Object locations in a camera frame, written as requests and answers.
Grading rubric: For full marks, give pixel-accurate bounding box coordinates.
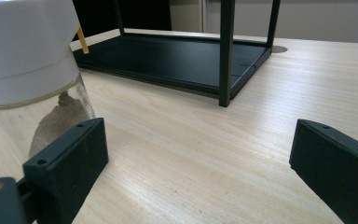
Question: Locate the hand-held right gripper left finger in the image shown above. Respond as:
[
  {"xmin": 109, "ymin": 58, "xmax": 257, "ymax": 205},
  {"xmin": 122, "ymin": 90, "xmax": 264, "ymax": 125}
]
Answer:
[{"xmin": 22, "ymin": 117, "xmax": 110, "ymax": 224}]

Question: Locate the glass jar with grey powder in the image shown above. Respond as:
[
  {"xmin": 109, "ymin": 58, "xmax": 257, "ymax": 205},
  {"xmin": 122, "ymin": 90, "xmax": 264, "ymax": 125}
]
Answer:
[{"xmin": 0, "ymin": 0, "xmax": 97, "ymax": 185}]

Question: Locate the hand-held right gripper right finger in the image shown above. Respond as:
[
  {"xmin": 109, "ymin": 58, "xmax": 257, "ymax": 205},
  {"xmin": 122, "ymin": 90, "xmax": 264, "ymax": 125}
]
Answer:
[{"xmin": 289, "ymin": 119, "xmax": 358, "ymax": 224}]

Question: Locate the thin yellow strip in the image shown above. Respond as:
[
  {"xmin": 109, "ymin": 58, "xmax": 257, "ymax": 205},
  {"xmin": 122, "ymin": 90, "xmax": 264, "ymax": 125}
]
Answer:
[{"xmin": 76, "ymin": 26, "xmax": 90, "ymax": 55}]

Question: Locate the round grey table grommet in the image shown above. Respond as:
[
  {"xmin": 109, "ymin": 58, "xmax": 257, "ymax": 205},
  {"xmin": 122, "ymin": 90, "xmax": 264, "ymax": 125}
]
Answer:
[{"xmin": 271, "ymin": 45, "xmax": 289, "ymax": 54}]

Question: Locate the black metal shelf rack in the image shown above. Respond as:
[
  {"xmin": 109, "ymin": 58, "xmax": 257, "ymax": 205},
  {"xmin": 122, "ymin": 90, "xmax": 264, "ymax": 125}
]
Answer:
[{"xmin": 73, "ymin": 0, "xmax": 282, "ymax": 108}]

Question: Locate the dark curtain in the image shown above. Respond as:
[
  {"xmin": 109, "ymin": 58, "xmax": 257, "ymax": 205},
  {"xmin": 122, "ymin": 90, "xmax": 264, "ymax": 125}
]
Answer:
[{"xmin": 71, "ymin": 0, "xmax": 172, "ymax": 41}]

